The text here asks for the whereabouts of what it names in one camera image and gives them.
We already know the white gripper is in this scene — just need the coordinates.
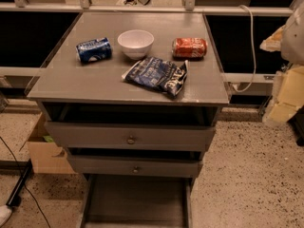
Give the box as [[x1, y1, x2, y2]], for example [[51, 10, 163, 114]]
[[259, 4, 304, 124]]

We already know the orange coke can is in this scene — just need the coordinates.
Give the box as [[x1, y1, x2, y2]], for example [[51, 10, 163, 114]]
[[172, 37, 207, 58]]

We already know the grey drawer cabinet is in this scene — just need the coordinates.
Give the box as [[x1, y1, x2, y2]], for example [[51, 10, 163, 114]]
[[26, 11, 230, 228]]

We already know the blue pepsi can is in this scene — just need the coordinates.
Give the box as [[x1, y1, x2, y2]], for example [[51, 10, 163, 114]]
[[76, 37, 112, 63]]

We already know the open grey bottom drawer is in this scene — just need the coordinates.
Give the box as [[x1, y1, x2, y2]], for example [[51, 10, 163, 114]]
[[77, 175, 193, 228]]

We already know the grey middle drawer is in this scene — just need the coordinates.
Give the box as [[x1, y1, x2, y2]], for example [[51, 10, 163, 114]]
[[67, 151, 202, 178]]

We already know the grey top drawer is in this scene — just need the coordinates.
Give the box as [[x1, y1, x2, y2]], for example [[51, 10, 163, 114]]
[[45, 122, 215, 151]]

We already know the blue chip bag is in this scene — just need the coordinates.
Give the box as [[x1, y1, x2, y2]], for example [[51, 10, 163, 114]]
[[122, 57, 189, 98]]

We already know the white bowl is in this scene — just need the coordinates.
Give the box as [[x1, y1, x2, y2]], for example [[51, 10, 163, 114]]
[[118, 29, 154, 60]]

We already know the cardboard box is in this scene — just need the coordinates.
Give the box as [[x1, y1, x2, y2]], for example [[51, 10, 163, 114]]
[[27, 114, 75, 174]]

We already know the black floor bar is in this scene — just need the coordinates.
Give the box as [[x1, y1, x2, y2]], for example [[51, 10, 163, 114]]
[[6, 160, 32, 208]]

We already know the white cable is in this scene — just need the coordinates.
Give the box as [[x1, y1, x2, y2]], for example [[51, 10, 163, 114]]
[[232, 4, 257, 94]]

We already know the metal rail frame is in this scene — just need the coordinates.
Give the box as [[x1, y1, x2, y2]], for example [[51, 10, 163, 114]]
[[0, 0, 304, 97]]

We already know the black floor cable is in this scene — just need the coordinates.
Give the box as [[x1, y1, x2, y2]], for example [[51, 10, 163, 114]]
[[0, 136, 51, 228]]

